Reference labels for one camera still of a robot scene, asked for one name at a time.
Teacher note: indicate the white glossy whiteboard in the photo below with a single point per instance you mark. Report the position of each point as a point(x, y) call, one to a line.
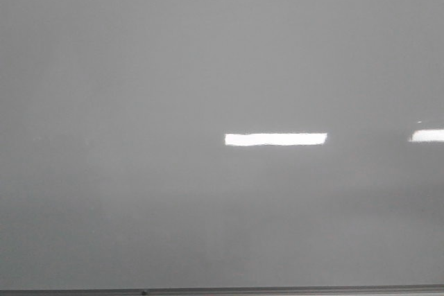
point(220, 143)

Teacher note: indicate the grey aluminium whiteboard frame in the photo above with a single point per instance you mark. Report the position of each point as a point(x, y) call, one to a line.
point(425, 289)

